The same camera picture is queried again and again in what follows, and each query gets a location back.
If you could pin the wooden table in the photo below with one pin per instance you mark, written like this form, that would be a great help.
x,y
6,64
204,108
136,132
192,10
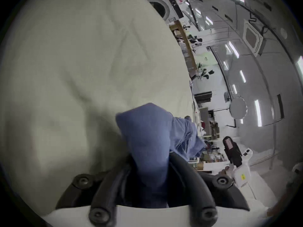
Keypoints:
x,y
187,46

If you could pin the white and black robot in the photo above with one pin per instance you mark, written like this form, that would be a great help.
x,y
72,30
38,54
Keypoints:
x,y
204,72

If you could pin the bed with pale green sheet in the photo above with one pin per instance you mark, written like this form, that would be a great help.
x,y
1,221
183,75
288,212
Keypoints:
x,y
82,67

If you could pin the blue garment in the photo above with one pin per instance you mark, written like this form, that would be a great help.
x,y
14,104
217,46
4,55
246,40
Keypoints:
x,y
149,138

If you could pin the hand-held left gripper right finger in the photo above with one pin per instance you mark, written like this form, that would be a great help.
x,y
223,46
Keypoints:
x,y
213,188

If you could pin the round white disc lamp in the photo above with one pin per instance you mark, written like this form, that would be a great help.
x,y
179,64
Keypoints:
x,y
238,107

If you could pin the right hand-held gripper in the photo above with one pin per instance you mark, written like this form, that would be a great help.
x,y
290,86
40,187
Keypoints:
x,y
243,174

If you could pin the person's right hand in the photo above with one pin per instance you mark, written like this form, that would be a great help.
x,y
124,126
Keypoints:
x,y
225,171

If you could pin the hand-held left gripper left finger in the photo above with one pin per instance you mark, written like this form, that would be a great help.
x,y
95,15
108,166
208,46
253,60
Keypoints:
x,y
81,185

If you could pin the white washing machine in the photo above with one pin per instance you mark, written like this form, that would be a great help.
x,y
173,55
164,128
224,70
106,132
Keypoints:
x,y
161,5

